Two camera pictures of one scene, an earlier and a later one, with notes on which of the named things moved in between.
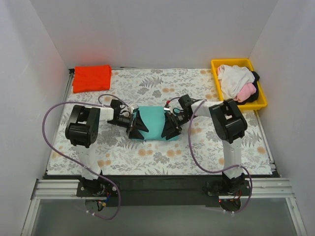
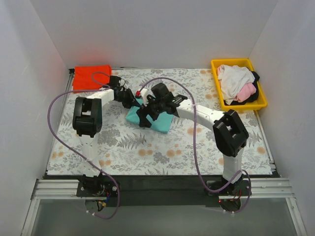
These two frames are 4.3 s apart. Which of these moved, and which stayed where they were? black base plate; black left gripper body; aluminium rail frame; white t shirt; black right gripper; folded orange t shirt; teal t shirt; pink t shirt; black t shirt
Moved: black left gripper body; teal t shirt; black right gripper
Stayed: pink t shirt; black base plate; black t shirt; folded orange t shirt; white t shirt; aluminium rail frame
